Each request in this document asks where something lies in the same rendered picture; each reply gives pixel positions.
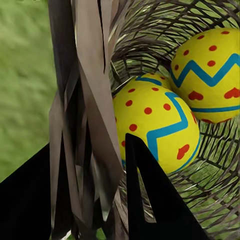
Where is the wicker basket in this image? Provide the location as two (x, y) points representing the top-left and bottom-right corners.
(47, 0), (240, 240)

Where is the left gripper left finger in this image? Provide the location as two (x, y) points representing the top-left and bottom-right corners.
(0, 142), (52, 240)

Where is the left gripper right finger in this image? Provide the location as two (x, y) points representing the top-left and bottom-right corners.
(125, 133), (210, 240)

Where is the easter egg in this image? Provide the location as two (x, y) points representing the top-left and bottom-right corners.
(112, 83), (203, 175)
(122, 72), (173, 91)
(169, 26), (240, 125)

